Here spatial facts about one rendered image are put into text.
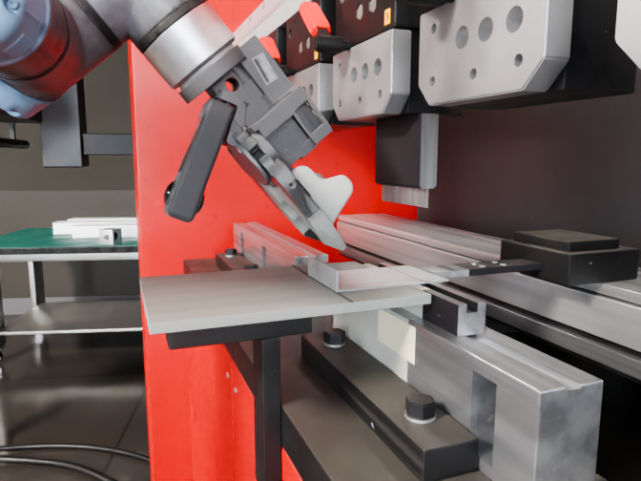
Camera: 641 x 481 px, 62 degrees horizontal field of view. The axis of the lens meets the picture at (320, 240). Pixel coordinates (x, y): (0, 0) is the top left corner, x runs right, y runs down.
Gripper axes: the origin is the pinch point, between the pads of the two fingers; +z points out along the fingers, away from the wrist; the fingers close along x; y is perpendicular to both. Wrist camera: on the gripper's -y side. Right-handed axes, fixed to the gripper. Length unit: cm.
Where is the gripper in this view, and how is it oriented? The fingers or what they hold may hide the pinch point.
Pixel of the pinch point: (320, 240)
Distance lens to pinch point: 55.9
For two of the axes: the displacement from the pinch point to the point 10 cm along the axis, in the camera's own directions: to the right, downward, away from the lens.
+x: -3.6, -1.4, 9.2
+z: 6.0, 7.2, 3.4
